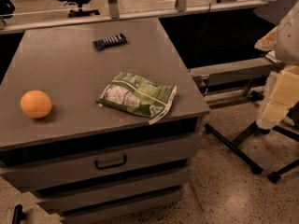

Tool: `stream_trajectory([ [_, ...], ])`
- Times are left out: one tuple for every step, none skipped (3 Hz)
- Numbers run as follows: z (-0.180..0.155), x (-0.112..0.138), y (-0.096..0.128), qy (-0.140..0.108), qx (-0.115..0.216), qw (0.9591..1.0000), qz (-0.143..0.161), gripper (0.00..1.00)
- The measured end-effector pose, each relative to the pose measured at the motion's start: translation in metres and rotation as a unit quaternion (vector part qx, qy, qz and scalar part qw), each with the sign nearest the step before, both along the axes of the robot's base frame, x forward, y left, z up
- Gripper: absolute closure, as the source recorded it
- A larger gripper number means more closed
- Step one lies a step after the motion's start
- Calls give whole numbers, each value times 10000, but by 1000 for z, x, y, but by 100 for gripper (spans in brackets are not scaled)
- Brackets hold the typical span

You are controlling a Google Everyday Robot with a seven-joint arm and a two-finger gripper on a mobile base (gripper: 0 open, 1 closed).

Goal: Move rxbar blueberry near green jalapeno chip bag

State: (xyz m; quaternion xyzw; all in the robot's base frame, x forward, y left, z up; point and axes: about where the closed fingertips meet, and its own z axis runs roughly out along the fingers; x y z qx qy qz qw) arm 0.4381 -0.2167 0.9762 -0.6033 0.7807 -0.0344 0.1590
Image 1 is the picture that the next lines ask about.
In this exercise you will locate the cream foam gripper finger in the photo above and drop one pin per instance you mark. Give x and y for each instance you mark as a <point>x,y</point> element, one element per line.
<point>281,93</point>

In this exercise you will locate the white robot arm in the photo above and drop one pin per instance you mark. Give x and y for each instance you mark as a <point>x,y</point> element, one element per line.
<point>284,39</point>

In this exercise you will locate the green jalapeno chip bag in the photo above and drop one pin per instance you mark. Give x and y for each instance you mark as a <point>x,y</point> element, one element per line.
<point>138,96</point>

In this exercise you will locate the white packet on ledge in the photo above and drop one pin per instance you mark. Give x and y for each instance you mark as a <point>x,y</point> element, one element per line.
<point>271,55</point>

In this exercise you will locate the grey drawer cabinet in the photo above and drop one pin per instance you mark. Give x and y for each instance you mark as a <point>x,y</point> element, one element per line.
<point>53,157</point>

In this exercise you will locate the orange fruit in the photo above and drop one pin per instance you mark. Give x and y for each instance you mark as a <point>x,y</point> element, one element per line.
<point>36,104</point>

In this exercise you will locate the black cylinder on floor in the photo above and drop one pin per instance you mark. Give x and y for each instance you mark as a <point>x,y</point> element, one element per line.
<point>18,215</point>

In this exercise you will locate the black drawer handle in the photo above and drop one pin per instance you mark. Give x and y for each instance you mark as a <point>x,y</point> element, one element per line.
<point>104,165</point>

